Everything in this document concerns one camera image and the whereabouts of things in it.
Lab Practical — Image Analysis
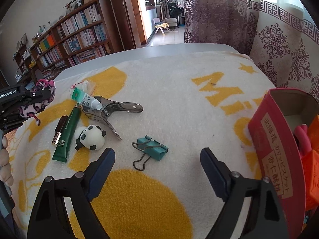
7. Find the panda squishy toy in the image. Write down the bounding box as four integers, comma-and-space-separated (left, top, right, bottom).
74, 125, 106, 151

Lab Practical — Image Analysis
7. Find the leopard print plush toy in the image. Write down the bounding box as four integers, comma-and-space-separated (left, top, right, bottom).
18, 79, 56, 126

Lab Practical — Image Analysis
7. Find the left hand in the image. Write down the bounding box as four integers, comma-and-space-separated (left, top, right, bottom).
0, 136, 14, 187

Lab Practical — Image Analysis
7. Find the patterned purple curtain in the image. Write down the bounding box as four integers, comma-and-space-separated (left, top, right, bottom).
184, 0, 318, 98

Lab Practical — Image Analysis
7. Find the dark green cosmetic tube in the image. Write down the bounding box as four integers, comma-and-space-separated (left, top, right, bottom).
52, 104, 81, 163

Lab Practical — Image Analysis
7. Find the wooden bookshelf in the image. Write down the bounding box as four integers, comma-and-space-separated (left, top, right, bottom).
14, 0, 124, 83

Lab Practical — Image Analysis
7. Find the white red small box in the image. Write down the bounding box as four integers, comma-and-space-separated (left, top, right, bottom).
69, 80, 96, 96

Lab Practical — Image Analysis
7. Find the white green ointment tube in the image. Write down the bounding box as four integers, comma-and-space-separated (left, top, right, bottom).
71, 88, 103, 110

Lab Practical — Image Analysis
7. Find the red biscuit tin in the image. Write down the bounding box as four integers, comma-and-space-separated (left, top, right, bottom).
248, 88, 318, 238

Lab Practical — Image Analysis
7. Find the silver metal spring clamp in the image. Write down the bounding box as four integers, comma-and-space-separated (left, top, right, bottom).
82, 96, 143, 140

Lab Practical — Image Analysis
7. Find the white yellow towel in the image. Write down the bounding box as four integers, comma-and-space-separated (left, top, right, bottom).
9, 52, 273, 238

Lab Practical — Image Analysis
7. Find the light orange embossed cube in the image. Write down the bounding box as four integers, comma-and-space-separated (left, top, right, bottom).
308, 115, 319, 153

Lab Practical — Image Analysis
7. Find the brown cosmetic bottle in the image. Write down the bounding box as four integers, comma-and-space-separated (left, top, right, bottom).
52, 116, 68, 145

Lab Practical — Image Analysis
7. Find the dark green binder clip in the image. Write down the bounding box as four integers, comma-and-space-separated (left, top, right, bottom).
131, 135, 169, 171

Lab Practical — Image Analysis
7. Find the red-orange embossed cube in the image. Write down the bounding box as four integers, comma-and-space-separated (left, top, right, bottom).
301, 150, 319, 211

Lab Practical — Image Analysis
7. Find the small wooden stool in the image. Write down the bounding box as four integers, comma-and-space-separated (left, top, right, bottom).
153, 18, 171, 35

